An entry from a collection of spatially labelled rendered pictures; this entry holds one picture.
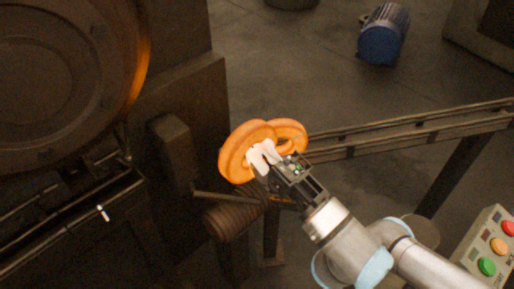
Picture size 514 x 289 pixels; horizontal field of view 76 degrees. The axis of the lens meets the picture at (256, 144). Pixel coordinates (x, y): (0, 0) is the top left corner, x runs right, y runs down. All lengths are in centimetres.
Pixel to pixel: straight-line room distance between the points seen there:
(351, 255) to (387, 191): 119
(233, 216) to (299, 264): 59
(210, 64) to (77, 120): 45
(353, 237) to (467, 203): 135
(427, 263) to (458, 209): 116
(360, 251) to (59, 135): 54
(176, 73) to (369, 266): 65
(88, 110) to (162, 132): 30
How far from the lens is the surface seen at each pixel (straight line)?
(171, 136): 85
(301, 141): 93
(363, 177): 183
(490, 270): 100
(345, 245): 65
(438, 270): 75
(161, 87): 89
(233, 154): 68
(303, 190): 66
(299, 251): 154
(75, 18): 53
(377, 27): 247
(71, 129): 61
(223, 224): 100
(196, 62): 96
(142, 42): 69
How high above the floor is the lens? 138
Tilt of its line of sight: 47 degrees down
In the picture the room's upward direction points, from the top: straight up
